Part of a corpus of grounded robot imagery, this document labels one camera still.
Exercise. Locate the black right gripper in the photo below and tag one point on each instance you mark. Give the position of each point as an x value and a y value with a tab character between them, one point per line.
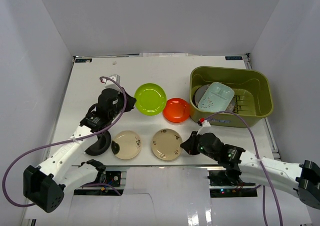
189	145

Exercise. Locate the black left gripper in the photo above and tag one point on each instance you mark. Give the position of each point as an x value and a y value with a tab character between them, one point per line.
125	101

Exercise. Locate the lime green round plate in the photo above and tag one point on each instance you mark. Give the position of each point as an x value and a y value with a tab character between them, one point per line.
150	98

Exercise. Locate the cream floral plate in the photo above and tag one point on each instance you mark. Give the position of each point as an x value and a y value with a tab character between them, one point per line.
166	145

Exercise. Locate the cream plate with black patch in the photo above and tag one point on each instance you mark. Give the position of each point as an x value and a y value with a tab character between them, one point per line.
126	145

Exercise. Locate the grey reindeer plate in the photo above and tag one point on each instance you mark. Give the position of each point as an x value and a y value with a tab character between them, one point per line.
200	92

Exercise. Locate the light blue rectangular dish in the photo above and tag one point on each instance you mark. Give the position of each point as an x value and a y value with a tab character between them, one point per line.
216	98

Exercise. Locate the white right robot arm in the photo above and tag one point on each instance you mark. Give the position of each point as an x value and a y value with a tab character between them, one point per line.
299	180

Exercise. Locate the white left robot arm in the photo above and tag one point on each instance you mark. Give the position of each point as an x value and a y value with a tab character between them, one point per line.
45	184

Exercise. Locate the olive green plastic bin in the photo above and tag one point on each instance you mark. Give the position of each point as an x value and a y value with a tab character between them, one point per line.
252	94

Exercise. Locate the orange round plate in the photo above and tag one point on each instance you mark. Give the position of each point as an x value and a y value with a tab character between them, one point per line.
177	110

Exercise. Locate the black round plate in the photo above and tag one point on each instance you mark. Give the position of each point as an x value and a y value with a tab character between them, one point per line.
101	145

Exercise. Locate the left blue table label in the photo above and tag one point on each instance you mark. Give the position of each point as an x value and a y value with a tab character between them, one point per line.
83	60

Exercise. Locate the blue table label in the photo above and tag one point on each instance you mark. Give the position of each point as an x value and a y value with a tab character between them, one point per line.
233	58
83	60

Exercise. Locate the right blue table label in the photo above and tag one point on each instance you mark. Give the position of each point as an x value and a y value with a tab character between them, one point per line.
233	58

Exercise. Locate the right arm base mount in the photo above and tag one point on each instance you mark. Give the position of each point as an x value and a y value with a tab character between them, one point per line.
222	187

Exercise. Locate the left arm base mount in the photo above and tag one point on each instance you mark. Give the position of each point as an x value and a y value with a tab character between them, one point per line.
109	187

